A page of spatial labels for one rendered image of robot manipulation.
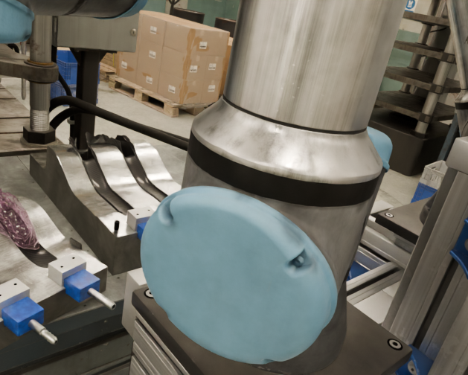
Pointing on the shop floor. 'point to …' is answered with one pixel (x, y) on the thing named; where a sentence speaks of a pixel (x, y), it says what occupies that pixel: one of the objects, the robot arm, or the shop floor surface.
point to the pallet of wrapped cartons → (173, 64)
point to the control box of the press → (90, 58)
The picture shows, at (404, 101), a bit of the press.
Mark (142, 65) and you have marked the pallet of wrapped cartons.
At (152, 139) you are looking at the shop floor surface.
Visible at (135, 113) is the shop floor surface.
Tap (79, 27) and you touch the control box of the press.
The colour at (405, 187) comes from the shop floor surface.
